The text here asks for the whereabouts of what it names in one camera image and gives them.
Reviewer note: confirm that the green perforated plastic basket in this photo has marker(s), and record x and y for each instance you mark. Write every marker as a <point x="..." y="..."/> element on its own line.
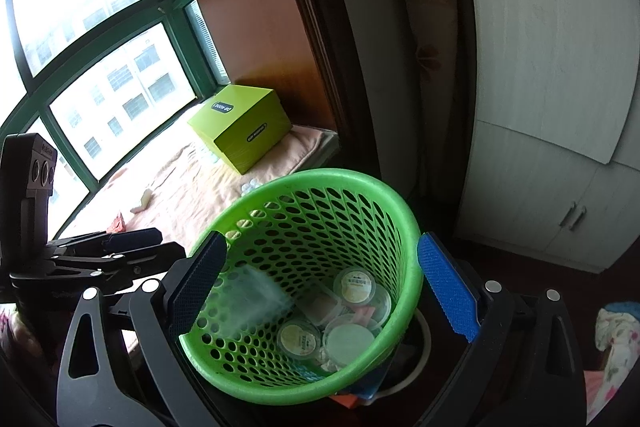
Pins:
<point x="320" y="179"/>

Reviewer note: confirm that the white round plastic cup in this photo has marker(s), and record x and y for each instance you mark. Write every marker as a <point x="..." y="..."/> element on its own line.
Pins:
<point x="347" y="341"/>
<point x="382" y="304"/>

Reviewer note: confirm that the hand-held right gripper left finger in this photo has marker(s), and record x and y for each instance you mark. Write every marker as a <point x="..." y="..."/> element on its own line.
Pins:
<point x="200" y="277"/>

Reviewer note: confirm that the blue flat packet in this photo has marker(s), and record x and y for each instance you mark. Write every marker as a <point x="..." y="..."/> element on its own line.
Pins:
<point x="372" y="387"/>

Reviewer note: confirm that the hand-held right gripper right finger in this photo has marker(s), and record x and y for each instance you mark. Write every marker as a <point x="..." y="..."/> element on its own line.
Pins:
<point x="450" y="287"/>

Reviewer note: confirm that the floral cloth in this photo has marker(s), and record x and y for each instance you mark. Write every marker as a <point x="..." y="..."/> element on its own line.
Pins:
<point x="617" y="332"/>

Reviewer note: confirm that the clear rectangular plastic lid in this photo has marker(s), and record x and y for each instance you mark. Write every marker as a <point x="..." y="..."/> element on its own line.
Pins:
<point x="325" y="307"/>

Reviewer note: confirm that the red foil packet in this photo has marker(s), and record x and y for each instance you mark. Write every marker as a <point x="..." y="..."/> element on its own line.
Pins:
<point x="117" y="223"/>

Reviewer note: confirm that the white wooden wardrobe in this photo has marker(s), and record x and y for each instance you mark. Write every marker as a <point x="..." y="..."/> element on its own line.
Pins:
<point x="540" y="57"/>

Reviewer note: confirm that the labelled round pudding cup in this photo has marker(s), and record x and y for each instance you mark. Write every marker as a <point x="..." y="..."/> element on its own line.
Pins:
<point x="354" y="284"/>
<point x="298" y="339"/>

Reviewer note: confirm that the clear rectangular plastic tray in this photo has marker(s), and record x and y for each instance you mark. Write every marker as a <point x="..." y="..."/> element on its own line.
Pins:
<point x="245" y="299"/>

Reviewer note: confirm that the brown curtain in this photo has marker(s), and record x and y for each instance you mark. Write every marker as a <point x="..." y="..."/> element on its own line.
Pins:
<point x="430" y="7"/>

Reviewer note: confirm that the pink printed blanket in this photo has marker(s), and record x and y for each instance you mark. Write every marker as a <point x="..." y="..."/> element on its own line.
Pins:
<point x="200" y="187"/>

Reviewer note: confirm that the pink foil wrapper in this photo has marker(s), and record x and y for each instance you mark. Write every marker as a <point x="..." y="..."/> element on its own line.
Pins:
<point x="364" y="313"/>

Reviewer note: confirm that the white round bucket rim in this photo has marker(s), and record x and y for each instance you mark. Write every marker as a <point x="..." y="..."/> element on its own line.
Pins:
<point x="428" y="339"/>

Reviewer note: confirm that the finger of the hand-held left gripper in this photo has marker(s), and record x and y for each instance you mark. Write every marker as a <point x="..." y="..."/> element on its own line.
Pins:
<point x="135" y="238"/>
<point x="145" y="259"/>

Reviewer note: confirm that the green window frame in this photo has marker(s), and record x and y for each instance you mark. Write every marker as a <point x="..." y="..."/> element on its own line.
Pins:
<point x="182" y="57"/>

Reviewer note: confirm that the green cardboard box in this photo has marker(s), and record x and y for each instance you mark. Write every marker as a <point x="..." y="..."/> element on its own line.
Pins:
<point x="235" y="107"/>

